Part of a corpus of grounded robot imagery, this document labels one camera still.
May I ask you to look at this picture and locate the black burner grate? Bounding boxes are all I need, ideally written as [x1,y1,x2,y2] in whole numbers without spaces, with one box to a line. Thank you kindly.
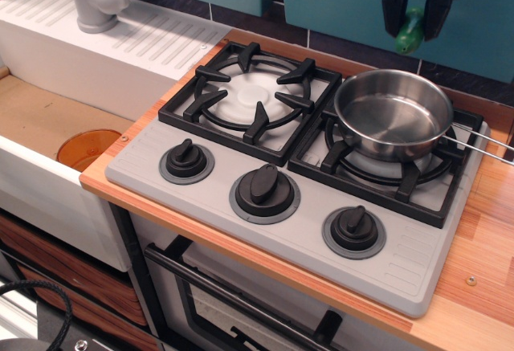
[158,42,342,166]
[288,98,484,228]

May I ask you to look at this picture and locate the black right stove knob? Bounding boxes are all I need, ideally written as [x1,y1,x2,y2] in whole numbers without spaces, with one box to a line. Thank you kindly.
[322,206,386,260]

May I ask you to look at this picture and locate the stainless steel pan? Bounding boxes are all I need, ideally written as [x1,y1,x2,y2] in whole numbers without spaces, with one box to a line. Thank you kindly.
[333,69,513,165]

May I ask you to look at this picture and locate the oven door with black handle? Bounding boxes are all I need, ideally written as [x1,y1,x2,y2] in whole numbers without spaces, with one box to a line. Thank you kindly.
[132,215,417,350]

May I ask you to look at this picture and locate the black braided cable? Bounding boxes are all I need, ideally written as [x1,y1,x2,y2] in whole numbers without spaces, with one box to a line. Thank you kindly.
[0,280,74,351]

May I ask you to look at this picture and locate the black stove knob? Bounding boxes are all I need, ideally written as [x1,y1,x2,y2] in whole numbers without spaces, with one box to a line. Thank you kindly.
[322,206,386,260]
[229,164,301,225]
[158,138,214,186]

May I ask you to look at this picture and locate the black middle stove knob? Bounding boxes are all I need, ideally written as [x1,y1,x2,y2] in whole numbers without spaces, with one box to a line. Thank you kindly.
[229,164,301,225]

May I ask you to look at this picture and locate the orange plastic plate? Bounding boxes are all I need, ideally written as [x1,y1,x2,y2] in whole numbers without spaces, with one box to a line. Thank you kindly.
[56,129,121,172]

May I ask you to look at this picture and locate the black left stove knob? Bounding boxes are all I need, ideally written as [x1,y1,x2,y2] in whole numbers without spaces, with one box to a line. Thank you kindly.
[158,138,214,186]

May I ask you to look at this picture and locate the wood-grain drawer front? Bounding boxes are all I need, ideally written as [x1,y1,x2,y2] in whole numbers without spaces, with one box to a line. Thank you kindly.
[1,210,159,350]

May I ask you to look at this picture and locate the white toy sink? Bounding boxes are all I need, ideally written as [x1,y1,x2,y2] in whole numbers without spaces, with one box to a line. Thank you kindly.
[1,0,229,271]

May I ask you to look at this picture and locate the black right burner grate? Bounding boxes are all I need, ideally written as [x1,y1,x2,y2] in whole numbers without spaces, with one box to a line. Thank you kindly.
[288,98,484,228]

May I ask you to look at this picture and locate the green toy pickle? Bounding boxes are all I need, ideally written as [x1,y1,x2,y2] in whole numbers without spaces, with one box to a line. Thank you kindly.
[395,7,424,55]

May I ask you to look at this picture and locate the grey toy stove top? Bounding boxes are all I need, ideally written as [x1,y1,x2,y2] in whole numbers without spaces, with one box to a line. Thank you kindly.
[104,47,489,320]

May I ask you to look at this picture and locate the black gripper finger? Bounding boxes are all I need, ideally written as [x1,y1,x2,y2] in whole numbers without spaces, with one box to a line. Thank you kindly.
[423,0,453,42]
[382,0,408,38]

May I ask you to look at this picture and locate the black left burner grate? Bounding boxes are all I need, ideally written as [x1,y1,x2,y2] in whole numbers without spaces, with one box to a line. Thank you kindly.
[158,42,342,166]

